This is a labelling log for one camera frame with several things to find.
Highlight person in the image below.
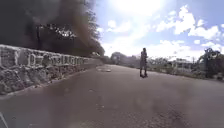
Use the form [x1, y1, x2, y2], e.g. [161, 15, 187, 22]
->
[139, 47, 149, 79]

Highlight grey asphalt road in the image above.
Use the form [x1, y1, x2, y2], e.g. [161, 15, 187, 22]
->
[0, 64, 224, 128]

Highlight building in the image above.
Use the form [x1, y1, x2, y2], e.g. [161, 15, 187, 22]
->
[171, 58, 195, 73]

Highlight large dark trees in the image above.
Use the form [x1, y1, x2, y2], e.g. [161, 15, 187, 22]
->
[0, 0, 106, 58]

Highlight trees and bushes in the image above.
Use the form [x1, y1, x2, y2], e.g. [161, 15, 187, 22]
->
[109, 47, 224, 81]

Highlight stone wall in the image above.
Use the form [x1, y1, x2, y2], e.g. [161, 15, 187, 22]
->
[0, 44, 105, 96]

